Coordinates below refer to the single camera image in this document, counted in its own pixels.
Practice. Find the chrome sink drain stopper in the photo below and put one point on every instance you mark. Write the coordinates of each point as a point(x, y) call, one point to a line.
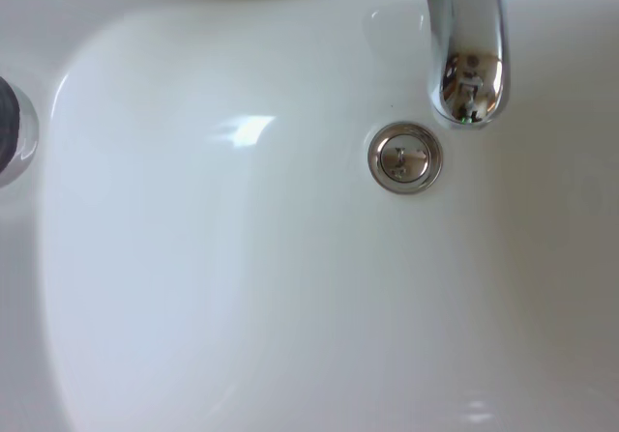
point(405, 157)

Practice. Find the white ceramic sink basin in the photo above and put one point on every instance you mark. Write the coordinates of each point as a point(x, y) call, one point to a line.
point(203, 267)

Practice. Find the chrome faucet spout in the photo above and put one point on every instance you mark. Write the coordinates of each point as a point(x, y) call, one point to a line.
point(466, 40)

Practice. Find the chrome faucet knob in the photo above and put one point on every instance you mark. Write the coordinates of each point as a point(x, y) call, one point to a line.
point(14, 127)

